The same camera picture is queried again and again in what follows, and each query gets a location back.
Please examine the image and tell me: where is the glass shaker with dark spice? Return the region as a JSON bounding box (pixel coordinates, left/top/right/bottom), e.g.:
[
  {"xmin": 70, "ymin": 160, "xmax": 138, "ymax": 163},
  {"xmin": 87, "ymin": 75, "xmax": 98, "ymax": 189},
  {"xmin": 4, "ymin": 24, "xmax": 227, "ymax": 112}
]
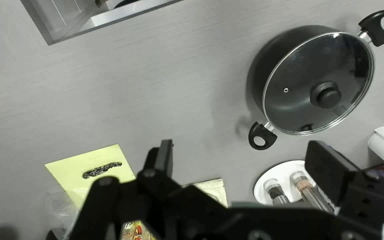
[{"xmin": 264, "ymin": 177, "xmax": 292, "ymax": 207}]

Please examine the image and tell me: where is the yellow paper sheet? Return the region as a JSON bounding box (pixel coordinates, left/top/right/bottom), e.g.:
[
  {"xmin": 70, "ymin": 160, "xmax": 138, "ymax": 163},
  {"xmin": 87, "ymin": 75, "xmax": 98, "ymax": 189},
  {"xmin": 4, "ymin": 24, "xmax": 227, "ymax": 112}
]
[{"xmin": 44, "ymin": 143, "xmax": 136, "ymax": 211}]

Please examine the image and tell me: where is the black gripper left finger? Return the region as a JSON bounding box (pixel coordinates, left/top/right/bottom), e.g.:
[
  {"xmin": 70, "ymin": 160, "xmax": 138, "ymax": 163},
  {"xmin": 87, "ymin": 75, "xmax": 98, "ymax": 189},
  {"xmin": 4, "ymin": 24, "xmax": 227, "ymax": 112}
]
[{"xmin": 143, "ymin": 139, "xmax": 176, "ymax": 179}]

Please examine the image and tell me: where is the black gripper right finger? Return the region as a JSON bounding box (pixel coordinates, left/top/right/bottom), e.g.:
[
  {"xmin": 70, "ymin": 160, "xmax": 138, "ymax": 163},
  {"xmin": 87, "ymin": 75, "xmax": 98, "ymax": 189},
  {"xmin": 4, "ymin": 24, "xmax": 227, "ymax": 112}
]
[{"xmin": 304, "ymin": 140, "xmax": 363, "ymax": 211}]

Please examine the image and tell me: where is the glass shaker with tan spice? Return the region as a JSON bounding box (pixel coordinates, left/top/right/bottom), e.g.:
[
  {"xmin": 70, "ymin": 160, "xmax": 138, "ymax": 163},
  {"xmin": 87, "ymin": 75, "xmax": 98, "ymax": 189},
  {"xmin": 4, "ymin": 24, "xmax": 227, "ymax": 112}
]
[{"xmin": 290, "ymin": 171, "xmax": 336, "ymax": 216}]

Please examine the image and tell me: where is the white round plate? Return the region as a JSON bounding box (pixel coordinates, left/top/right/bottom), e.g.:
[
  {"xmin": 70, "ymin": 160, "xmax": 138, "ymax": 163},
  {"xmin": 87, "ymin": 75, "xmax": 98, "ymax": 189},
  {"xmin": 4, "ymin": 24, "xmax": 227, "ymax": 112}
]
[{"xmin": 252, "ymin": 159, "xmax": 319, "ymax": 207}]

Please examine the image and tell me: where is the clear crumpled plastic bag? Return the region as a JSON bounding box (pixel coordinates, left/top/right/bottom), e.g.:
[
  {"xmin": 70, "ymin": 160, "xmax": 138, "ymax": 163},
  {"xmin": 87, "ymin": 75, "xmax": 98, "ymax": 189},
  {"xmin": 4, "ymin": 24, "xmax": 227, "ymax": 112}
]
[{"xmin": 44, "ymin": 184, "xmax": 84, "ymax": 239}]

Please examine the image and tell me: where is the black cooking pot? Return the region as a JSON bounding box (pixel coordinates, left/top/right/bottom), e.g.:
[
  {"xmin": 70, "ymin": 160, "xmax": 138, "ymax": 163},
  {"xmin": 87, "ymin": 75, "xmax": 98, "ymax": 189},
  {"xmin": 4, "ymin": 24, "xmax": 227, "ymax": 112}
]
[{"xmin": 247, "ymin": 8, "xmax": 384, "ymax": 151}]

